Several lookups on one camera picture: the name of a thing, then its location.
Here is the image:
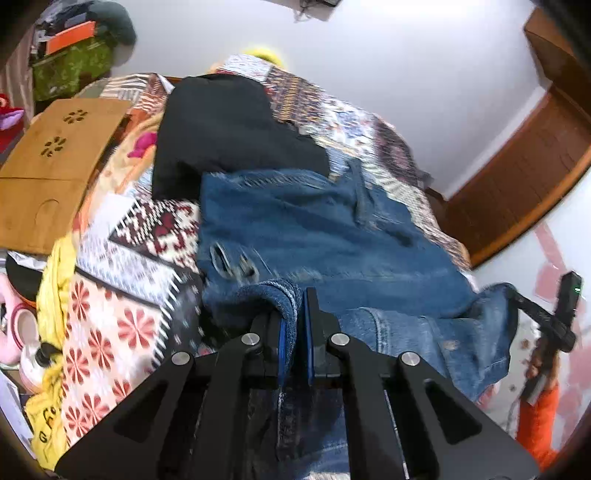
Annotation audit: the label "wooden lap desk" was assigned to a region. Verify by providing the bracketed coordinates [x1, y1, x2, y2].
[0, 98, 134, 256]

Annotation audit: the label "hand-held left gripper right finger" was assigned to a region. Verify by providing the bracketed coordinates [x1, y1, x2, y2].
[302, 287, 541, 480]

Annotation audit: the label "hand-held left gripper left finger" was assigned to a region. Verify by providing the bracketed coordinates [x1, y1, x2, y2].
[54, 314, 284, 480]

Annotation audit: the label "green patterned bag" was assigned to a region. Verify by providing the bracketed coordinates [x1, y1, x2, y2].
[31, 37, 114, 102]

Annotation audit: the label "patchwork bedspread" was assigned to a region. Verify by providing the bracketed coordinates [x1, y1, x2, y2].
[60, 53, 476, 462]

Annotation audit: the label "person's right hand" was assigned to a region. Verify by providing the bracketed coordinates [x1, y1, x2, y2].
[526, 346, 561, 394]

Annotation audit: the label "red plush toy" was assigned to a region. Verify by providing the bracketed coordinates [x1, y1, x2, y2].
[0, 92, 27, 163]

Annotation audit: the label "frosted sliding door with hearts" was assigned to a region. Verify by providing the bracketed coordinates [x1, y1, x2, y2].
[471, 152, 591, 462]

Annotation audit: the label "white bottle with black cap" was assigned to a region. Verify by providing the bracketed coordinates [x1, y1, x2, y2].
[21, 342, 61, 394]

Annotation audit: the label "pile of clutter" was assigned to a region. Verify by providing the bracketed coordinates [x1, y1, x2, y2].
[28, 0, 93, 38]

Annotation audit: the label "orange box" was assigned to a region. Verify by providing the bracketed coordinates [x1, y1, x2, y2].
[46, 21, 98, 54]

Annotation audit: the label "grey-green cushion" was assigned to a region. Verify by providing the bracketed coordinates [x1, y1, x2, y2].
[90, 0, 137, 47]

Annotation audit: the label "black round object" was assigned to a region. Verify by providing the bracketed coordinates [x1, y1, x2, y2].
[4, 251, 47, 306]

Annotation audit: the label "yellow rounded object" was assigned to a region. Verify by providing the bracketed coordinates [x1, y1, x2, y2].
[240, 44, 283, 66]

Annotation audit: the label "yellow cloth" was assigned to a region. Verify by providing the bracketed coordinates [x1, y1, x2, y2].
[25, 240, 77, 472]

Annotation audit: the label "wooden wardrobe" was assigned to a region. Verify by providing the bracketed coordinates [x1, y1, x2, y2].
[425, 9, 591, 269]

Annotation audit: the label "blue denim jeans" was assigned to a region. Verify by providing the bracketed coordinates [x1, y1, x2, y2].
[196, 159, 520, 480]

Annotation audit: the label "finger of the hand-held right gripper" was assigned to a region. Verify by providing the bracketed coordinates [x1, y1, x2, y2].
[512, 291, 560, 334]

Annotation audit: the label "pink object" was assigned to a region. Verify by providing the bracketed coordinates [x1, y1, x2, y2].
[0, 272, 40, 365]

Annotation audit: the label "black garment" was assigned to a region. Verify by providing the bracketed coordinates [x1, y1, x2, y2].
[151, 74, 331, 200]

